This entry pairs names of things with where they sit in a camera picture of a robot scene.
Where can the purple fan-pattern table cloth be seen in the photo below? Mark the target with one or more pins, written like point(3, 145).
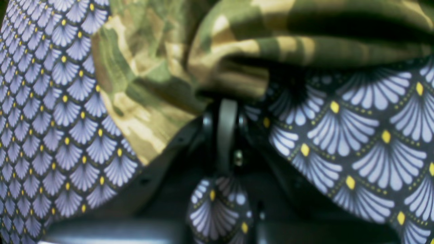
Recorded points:
point(362, 137)

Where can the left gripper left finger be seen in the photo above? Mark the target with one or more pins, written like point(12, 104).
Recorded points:
point(151, 209)

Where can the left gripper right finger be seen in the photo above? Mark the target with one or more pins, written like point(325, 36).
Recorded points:
point(286, 208)

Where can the camouflage T-shirt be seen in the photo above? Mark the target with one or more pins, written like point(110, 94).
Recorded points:
point(160, 62)

